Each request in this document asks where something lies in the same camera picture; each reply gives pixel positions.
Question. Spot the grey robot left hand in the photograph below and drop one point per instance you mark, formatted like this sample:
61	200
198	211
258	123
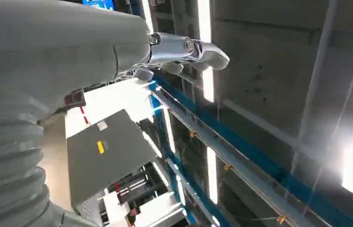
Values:
54	53

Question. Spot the blue display screen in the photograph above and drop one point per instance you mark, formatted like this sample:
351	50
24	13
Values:
99	3

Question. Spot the red and white striped tape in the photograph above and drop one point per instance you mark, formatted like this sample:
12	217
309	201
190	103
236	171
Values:
84	115

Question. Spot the long ceiling light strip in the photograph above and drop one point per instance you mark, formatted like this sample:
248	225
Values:
169	130
180	191
204	18
212	175
208	86
147	14

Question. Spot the grey metal cabinet with yellow label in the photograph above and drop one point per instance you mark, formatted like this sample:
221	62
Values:
110	156

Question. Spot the ribbed grey left arm sleeve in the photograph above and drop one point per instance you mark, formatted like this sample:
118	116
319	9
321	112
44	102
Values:
7	175

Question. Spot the blue overhead beam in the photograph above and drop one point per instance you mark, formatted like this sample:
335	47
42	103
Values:
251	156

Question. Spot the grey ceiling pipe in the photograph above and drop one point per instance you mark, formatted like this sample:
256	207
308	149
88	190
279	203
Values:
315	84

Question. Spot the white machine frame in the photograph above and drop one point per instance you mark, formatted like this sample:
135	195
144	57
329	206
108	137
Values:
157	211

